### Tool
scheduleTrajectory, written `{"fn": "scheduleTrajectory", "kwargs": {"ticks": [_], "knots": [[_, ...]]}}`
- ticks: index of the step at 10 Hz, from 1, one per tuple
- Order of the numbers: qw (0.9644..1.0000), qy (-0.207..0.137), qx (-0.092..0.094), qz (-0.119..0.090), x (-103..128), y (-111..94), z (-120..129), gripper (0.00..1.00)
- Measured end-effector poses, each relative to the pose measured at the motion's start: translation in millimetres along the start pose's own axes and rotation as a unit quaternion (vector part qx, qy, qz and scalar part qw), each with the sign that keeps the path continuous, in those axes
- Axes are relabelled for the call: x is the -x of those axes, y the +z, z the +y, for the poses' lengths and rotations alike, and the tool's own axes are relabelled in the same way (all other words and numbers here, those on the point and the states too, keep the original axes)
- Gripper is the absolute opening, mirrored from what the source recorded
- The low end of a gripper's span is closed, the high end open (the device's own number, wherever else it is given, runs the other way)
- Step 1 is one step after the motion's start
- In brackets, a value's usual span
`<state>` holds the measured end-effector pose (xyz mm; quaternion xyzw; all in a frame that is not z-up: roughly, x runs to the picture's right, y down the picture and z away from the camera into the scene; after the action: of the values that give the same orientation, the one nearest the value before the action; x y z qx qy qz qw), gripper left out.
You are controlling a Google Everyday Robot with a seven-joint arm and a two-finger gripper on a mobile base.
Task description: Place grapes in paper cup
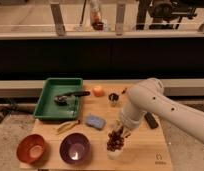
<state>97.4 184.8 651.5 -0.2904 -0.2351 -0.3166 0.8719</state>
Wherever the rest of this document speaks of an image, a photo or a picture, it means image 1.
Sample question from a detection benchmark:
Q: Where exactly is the dark red grape bunch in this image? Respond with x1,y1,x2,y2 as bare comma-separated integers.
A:
107,131,124,152

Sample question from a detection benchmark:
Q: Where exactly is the black-handled ladle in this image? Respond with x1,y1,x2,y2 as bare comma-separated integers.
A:
54,91,90,105

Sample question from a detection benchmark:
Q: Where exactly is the black machine on shelf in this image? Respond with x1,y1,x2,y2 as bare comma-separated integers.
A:
135,0,197,30

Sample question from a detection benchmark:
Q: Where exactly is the black rectangular remote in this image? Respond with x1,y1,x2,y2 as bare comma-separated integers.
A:
145,113,158,129

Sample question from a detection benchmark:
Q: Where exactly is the yellow banana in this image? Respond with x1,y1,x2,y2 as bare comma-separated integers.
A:
56,120,80,134

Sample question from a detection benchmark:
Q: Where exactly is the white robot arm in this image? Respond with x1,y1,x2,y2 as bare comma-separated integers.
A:
113,78,204,144

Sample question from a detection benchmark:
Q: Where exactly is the purple bowl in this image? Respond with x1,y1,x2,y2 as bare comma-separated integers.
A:
59,133,91,165

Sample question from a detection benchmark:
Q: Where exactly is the blue sponge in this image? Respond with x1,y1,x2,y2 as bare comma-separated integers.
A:
85,115,106,130

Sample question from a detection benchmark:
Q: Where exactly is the green plastic tray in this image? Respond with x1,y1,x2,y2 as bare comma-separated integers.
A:
34,78,83,121

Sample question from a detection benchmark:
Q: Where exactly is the white paper cup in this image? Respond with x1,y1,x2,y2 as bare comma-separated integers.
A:
107,150,122,160

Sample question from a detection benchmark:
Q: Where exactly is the wooden cutting board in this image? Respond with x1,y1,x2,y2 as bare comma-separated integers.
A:
20,83,173,171

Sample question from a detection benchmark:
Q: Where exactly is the orange-red bowl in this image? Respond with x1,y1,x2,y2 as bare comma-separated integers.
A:
16,134,46,164

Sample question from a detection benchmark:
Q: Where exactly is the orange fruit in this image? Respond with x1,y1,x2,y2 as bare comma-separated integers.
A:
93,86,104,97

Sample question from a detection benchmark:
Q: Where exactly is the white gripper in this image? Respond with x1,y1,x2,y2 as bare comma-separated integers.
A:
112,120,131,138

